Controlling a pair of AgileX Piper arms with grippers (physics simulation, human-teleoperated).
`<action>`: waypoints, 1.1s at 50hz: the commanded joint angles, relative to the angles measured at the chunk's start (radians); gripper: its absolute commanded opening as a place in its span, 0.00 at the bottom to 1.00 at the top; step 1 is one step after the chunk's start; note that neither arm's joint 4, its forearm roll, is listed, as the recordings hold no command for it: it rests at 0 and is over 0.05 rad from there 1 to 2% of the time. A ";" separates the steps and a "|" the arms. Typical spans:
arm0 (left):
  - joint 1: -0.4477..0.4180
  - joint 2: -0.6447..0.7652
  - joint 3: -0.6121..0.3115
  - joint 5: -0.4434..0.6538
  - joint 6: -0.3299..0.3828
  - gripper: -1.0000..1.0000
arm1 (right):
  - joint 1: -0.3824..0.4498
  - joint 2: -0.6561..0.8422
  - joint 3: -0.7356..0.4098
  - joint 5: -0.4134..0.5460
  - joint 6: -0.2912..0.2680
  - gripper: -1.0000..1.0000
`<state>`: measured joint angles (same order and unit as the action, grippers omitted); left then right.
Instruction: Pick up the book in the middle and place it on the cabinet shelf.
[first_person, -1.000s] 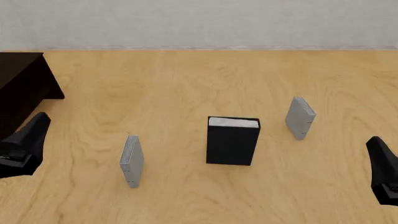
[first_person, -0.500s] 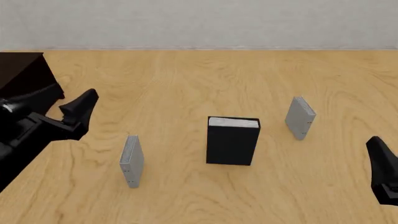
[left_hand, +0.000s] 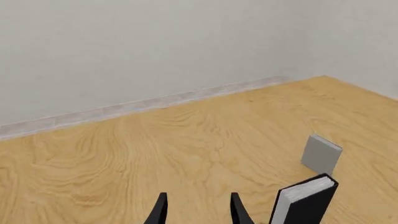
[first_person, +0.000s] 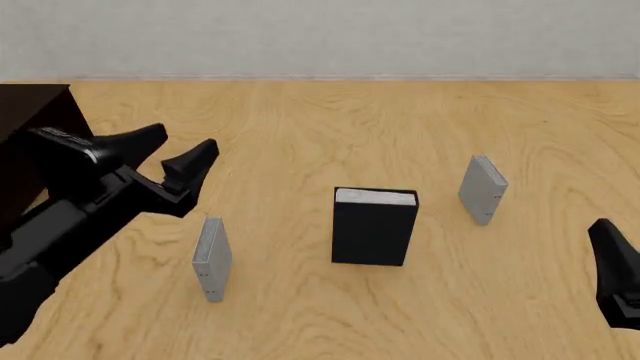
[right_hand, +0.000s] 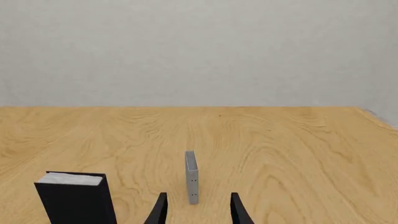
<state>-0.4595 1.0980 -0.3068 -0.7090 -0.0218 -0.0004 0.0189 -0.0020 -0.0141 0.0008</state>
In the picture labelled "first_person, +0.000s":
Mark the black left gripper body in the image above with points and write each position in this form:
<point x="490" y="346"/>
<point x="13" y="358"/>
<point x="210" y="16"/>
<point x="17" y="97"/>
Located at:
<point x="150" y="197"/>

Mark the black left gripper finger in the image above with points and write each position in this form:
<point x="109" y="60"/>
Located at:
<point x="135" y="146"/>
<point x="192" y="165"/>

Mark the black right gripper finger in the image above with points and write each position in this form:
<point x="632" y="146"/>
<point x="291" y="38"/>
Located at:
<point x="617" y="258"/>

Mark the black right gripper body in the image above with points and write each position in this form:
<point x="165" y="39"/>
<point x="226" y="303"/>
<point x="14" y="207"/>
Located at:
<point x="625" y="311"/>

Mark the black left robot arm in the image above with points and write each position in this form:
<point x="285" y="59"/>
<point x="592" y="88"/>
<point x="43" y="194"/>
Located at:
<point x="35" y="240"/>

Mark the dark brown wooden cabinet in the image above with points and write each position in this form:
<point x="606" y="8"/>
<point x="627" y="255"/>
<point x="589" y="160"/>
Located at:
<point x="30" y="112"/>

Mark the black book with white pages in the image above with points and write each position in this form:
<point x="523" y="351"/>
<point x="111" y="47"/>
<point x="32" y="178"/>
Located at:
<point x="372" y="232"/>

